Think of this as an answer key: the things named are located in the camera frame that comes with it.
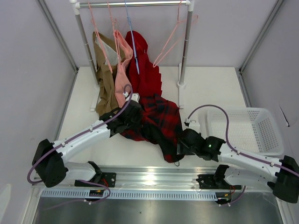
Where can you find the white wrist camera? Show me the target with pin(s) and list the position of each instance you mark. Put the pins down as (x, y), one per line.
(135, 97)
(192, 124)

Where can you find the empty pink hanger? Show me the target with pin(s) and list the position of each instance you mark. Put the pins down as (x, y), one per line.
(174, 38)

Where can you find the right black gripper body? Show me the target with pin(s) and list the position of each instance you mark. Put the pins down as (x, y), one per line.
(184, 143)

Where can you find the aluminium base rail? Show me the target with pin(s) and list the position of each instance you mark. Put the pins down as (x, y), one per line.
(178, 178)

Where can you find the slotted white cable duct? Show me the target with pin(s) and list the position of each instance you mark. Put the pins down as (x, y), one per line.
(132, 194)

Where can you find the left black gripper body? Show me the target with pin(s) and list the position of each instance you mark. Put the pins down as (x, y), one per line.
(134, 123)

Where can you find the blue hanger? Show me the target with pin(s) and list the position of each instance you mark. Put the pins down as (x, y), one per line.
(132, 38)

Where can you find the metal clothes rack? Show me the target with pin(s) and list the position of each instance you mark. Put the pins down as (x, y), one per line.
(76, 6)

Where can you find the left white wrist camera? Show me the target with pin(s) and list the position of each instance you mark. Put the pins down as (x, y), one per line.
(135, 97)

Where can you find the black mounting plate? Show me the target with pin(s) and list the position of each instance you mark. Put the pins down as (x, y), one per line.
(106, 179)
(206, 181)

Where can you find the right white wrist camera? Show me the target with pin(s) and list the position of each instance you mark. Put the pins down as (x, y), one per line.
(192, 124)

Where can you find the red hanging garment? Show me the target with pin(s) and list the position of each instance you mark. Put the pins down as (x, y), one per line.
(148, 83)

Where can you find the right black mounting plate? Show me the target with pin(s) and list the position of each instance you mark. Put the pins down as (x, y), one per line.
(206, 181)

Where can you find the pink hanger far left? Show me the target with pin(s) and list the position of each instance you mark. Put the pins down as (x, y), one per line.
(100, 41)

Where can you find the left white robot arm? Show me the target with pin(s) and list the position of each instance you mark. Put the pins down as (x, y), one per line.
(52, 160)

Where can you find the red plaid skirt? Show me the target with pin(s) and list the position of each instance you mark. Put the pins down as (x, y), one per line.
(161, 125)

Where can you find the pink hanging garment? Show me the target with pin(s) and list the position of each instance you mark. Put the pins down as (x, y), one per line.
(121, 79)

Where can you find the white plastic basket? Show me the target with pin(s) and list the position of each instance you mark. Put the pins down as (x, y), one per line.
(250, 129)

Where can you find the tan hanging garment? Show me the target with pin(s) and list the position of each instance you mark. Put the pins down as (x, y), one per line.
(105, 74)

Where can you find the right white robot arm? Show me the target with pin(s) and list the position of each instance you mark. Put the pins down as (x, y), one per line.
(282, 175)

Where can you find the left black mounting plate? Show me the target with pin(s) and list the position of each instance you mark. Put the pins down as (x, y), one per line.
(106, 179)

